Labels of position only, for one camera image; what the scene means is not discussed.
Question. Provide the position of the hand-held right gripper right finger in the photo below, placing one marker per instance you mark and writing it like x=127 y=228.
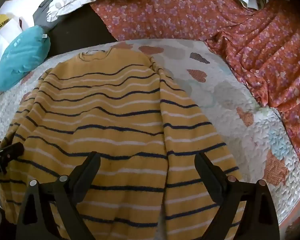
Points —
x=205 y=170

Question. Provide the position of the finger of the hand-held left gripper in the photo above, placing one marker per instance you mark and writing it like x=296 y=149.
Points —
x=13 y=150

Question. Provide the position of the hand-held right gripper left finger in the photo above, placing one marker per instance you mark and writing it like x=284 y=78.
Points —
x=90 y=166

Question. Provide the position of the yellow striped sweater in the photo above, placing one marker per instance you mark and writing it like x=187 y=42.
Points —
x=102 y=105

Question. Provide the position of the white quilted heart-print blanket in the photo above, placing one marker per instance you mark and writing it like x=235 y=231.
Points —
x=227 y=100

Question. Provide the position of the teal pillow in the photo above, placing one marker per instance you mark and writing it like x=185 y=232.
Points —
x=22 y=55

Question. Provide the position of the white plastic bag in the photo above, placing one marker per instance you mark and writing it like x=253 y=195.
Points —
x=5 y=30

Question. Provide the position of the grey fabric item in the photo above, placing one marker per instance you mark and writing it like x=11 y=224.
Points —
x=43 y=11

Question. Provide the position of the orange floral cloth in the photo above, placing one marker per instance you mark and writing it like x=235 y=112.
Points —
x=190 y=17

